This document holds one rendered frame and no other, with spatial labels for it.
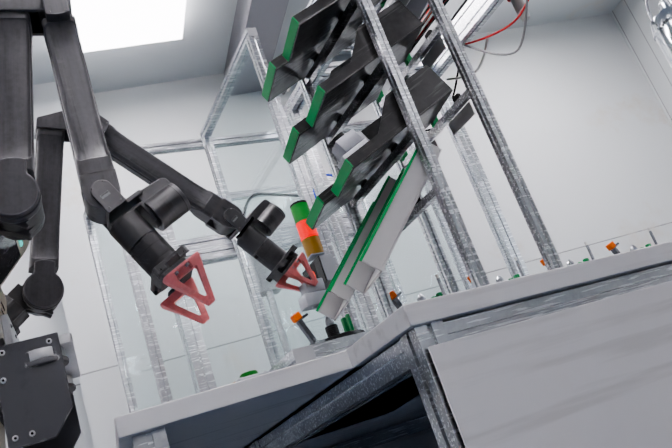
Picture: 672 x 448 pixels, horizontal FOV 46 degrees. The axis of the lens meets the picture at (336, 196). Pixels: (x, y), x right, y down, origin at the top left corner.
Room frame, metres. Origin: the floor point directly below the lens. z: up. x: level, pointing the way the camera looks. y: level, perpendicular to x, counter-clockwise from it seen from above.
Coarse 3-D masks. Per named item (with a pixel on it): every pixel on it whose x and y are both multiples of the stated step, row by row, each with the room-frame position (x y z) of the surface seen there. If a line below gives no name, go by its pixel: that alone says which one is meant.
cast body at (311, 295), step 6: (318, 282) 1.79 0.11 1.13; (300, 288) 1.80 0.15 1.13; (306, 288) 1.78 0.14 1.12; (312, 288) 1.78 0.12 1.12; (318, 288) 1.79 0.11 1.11; (324, 288) 1.79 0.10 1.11; (306, 294) 1.77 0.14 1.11; (312, 294) 1.78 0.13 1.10; (318, 294) 1.78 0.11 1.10; (300, 300) 1.79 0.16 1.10; (306, 300) 1.77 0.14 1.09; (312, 300) 1.77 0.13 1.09; (318, 300) 1.78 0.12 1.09; (300, 306) 1.80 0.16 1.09; (306, 306) 1.77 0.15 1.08; (312, 306) 1.79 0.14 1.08
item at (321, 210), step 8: (376, 120) 1.53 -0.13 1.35; (368, 128) 1.52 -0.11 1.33; (376, 168) 1.56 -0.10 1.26; (368, 176) 1.57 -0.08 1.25; (360, 184) 1.57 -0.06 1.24; (328, 192) 1.48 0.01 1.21; (352, 192) 1.58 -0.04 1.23; (320, 200) 1.47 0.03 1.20; (328, 200) 1.48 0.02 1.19; (336, 200) 1.52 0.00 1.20; (344, 200) 1.59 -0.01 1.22; (312, 208) 1.52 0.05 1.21; (320, 208) 1.50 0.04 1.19; (328, 208) 1.53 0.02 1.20; (336, 208) 1.59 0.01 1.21; (312, 216) 1.55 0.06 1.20; (320, 216) 1.53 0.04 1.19; (328, 216) 1.60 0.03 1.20; (312, 224) 1.57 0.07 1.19
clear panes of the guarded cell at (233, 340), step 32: (96, 224) 2.75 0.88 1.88; (192, 224) 3.06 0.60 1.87; (416, 224) 3.19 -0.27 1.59; (416, 256) 3.26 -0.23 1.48; (448, 256) 3.08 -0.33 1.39; (128, 288) 2.53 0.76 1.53; (224, 288) 3.08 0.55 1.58; (416, 288) 3.34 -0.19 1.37; (128, 320) 2.63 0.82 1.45; (160, 320) 2.95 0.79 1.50; (224, 320) 3.07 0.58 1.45; (256, 320) 3.13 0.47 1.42; (128, 352) 2.74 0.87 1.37; (224, 352) 3.05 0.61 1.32; (256, 352) 3.11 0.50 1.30; (128, 384) 2.85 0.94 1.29; (192, 384) 2.97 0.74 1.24; (224, 384) 3.03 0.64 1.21
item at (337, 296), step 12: (384, 192) 1.51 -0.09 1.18; (372, 204) 1.64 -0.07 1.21; (372, 216) 1.50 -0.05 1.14; (360, 228) 1.49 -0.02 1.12; (360, 240) 1.49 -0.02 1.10; (348, 252) 1.47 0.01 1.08; (348, 264) 1.47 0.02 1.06; (336, 276) 1.46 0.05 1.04; (336, 288) 1.46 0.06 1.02; (348, 288) 1.47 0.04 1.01; (324, 300) 1.58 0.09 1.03; (336, 300) 1.59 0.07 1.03; (348, 300) 1.46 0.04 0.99; (324, 312) 1.58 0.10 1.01; (336, 312) 1.59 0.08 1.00
